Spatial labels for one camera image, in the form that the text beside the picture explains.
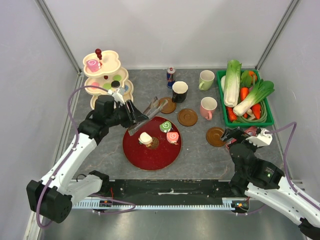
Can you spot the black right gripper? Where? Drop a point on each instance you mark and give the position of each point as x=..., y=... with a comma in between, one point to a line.
x=235, y=133

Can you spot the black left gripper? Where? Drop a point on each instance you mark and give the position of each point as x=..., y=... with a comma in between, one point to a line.
x=134, y=115

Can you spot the silver metal serving tongs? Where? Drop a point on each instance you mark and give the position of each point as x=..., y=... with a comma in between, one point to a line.
x=151, y=111

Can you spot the blue frosted donut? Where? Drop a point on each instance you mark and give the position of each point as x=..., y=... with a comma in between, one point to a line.
x=127, y=89

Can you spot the black sandwich cookie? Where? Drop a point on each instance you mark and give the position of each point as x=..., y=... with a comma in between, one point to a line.
x=115, y=84

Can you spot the green macaron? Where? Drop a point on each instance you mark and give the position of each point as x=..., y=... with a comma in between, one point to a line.
x=117, y=77
x=107, y=86

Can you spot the pink macaron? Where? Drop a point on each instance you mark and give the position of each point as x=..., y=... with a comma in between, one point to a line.
x=95, y=84

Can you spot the hot pink swirl roll cake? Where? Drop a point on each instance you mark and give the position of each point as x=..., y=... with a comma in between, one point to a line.
x=93, y=65

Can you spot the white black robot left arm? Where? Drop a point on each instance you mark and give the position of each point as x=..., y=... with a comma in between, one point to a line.
x=54, y=195

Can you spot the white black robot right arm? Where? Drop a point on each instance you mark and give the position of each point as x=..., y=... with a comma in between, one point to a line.
x=264, y=181

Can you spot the brown wooden coaster right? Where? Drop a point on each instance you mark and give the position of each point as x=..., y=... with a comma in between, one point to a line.
x=213, y=137

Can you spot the brown wooden coaster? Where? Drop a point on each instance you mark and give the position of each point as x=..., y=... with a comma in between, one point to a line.
x=170, y=107
x=187, y=117
x=213, y=137

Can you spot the toy orange carrot lower left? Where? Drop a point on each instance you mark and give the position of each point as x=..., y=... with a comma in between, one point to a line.
x=231, y=115

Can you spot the toy orange carrot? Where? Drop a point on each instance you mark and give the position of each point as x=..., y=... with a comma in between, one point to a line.
x=243, y=93
x=231, y=115

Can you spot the white cream sandwich bun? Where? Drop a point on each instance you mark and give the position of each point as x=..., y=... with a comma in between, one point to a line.
x=145, y=138

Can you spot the toy green long beans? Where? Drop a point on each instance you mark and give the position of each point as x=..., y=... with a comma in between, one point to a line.
x=262, y=119

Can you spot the green swirl roll cake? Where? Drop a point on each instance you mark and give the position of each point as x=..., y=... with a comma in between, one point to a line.
x=166, y=127

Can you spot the round red lacquer tray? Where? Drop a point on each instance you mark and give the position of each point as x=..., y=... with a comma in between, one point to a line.
x=159, y=155

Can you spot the brown wooden coaster left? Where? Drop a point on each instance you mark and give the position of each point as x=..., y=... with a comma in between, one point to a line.
x=170, y=107

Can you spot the pink mug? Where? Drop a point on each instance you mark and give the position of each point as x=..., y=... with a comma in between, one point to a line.
x=208, y=106

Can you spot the salmon pink swirl roll cake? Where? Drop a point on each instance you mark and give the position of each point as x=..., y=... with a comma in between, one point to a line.
x=172, y=137

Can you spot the brown wooden coaster middle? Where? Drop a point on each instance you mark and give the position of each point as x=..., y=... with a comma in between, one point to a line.
x=187, y=117

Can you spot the green plastic crate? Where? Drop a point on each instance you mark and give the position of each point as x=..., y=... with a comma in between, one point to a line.
x=269, y=122

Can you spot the toy orange carrot upper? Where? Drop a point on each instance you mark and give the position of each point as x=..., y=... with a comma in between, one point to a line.
x=243, y=93

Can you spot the toy napa cabbage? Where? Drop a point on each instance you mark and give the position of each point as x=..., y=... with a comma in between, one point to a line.
x=232, y=83

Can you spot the black mug white inside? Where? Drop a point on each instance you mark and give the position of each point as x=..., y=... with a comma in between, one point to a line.
x=179, y=91

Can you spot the toy leafy green vegetable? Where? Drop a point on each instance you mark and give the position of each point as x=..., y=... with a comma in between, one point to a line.
x=248, y=78

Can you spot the toy bok choy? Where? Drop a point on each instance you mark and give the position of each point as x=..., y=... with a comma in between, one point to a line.
x=260, y=91

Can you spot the red bull can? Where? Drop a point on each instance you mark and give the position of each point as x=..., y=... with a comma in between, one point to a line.
x=170, y=76

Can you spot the light green mug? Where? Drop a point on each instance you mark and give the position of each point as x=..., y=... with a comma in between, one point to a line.
x=206, y=79

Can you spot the cream three-tier dessert stand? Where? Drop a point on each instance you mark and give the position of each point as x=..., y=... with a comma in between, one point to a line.
x=111, y=65

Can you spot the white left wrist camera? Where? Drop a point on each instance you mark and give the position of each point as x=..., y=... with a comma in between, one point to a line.
x=117, y=94

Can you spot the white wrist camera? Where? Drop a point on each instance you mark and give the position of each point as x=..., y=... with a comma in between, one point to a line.
x=117, y=94
x=262, y=138

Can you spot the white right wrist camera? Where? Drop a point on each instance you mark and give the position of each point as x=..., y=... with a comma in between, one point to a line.
x=262, y=138

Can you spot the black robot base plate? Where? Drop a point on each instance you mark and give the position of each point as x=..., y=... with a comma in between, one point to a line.
x=158, y=187

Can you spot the white slotted cable duct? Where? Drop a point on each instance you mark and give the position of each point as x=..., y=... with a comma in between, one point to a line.
x=94, y=203

